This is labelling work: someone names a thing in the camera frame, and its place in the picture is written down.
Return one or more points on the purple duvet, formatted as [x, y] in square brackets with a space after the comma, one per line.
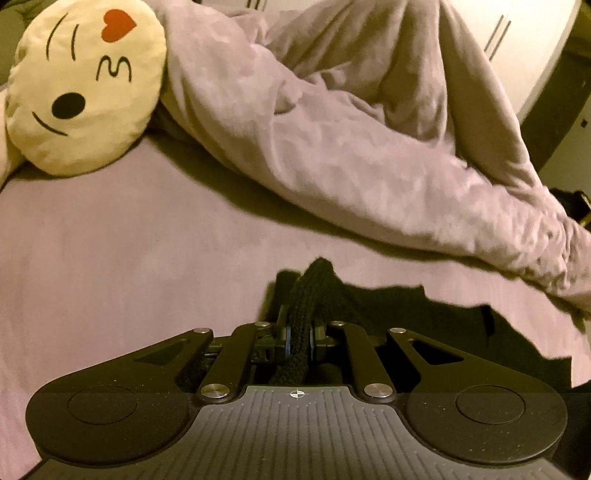
[351, 138]

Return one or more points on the white wardrobe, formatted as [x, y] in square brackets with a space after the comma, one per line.
[521, 41]

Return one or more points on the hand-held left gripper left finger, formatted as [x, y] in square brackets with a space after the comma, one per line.
[287, 347]

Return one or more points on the green sofa cushions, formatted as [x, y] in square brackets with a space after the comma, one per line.
[7, 41]

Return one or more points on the bed with purple sheet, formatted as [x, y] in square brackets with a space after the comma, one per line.
[115, 258]

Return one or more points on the black knit sweater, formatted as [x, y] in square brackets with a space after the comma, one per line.
[461, 332]

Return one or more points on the round yellow emoji pillow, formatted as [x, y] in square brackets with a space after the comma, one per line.
[87, 87]

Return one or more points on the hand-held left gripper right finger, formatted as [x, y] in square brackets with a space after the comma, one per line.
[312, 347]

